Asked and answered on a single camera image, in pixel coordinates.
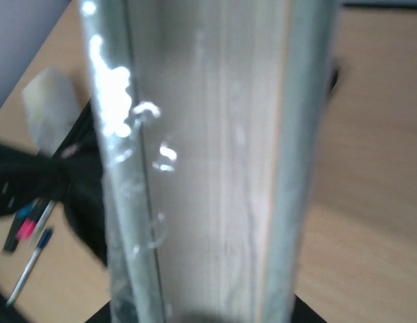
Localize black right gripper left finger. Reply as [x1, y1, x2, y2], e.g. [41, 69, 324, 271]
[85, 302, 112, 323]

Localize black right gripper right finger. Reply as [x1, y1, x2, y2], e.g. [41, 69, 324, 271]
[291, 295, 326, 323]

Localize black student backpack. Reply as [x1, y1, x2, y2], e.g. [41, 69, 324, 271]
[0, 104, 107, 264]

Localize grey Great Gatsby book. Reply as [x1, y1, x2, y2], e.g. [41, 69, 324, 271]
[79, 1, 340, 322]

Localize white fabric pouch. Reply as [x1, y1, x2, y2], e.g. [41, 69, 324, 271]
[22, 67, 81, 156]

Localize blue cap white marker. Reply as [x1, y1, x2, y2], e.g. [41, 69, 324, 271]
[5, 227, 54, 308]

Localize pink black highlighter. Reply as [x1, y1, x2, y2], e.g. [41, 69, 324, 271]
[15, 218, 37, 241]

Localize blue black highlighter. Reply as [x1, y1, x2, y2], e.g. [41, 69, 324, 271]
[2, 200, 38, 254]

